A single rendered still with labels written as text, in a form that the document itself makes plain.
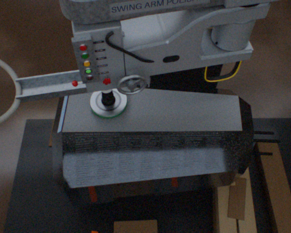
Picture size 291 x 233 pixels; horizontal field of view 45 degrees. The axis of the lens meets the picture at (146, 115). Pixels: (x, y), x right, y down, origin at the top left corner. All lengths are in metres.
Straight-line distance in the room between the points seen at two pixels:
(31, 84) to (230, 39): 1.04
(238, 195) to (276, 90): 1.23
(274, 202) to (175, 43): 1.55
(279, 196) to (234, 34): 1.44
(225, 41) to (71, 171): 1.12
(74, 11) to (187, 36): 0.52
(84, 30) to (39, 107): 1.85
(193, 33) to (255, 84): 1.86
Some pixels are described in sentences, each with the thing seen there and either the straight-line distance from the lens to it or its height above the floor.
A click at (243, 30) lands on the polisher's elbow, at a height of 1.43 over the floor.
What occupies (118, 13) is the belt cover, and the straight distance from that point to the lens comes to 1.42.
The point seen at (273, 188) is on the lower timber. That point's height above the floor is 0.12.
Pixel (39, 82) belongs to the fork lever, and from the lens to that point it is 1.94.
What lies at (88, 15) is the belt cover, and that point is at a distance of 1.42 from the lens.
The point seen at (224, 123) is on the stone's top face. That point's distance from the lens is 2.07.
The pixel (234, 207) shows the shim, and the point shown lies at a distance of 2.53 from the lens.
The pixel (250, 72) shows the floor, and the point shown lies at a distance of 3.47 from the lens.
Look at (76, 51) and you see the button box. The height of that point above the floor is 1.49.
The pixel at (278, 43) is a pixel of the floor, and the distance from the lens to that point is 3.81.
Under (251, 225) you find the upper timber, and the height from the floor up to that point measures 0.24.
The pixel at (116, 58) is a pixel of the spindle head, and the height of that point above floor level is 1.39.
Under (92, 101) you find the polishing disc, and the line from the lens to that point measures 2.06.
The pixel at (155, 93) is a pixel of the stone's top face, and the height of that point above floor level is 0.86.
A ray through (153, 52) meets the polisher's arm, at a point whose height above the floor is 1.38.
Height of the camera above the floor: 2.60
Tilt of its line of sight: 58 degrees down
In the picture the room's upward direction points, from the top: straight up
